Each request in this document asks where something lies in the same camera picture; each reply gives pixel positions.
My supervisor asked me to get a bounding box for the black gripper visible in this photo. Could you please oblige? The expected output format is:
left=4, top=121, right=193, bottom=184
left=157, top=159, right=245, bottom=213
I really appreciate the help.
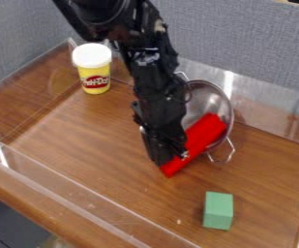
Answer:
left=129, top=64, right=191, bottom=169

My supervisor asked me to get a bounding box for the red rectangular block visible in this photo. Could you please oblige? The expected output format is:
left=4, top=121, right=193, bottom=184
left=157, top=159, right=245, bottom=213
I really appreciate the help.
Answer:
left=159, top=113, right=227, bottom=177

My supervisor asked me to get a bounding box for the small stainless steel pot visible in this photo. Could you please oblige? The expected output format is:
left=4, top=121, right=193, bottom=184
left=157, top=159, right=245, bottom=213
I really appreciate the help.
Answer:
left=175, top=71, right=235, bottom=165

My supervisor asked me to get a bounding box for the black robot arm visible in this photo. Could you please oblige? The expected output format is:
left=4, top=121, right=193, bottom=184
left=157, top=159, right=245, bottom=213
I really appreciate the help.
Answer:
left=52, top=0, right=188, bottom=166

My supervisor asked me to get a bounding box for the green foam block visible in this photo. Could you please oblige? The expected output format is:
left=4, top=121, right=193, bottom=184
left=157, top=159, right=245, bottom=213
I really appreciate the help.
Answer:
left=203, top=192, right=235, bottom=231

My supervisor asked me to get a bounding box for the yellow Play-Doh container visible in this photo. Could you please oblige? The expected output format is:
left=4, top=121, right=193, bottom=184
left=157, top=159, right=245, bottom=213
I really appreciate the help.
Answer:
left=71, top=43, right=111, bottom=94

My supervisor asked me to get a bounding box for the black cable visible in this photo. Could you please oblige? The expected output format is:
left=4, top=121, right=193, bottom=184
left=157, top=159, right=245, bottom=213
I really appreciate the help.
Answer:
left=172, top=72, right=193, bottom=106

